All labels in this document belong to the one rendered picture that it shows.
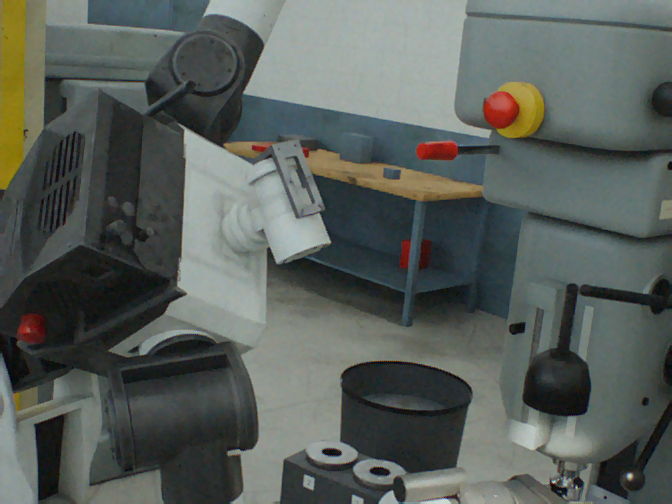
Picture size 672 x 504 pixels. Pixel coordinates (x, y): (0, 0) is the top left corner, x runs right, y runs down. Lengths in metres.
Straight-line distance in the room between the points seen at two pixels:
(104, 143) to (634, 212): 0.59
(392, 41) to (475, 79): 6.17
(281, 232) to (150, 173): 0.16
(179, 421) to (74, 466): 0.49
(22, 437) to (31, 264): 0.38
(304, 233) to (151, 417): 0.26
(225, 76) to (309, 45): 6.77
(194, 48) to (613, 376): 0.65
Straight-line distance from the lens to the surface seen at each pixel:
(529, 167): 1.19
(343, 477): 1.63
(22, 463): 1.38
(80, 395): 1.47
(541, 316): 1.19
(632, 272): 1.18
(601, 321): 1.20
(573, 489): 1.37
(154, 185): 1.07
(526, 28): 1.08
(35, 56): 2.62
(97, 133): 1.05
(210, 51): 1.20
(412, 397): 3.65
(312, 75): 7.90
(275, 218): 1.06
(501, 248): 6.63
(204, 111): 1.17
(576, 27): 1.04
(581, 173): 1.15
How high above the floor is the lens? 1.83
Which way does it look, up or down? 13 degrees down
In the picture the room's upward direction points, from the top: 5 degrees clockwise
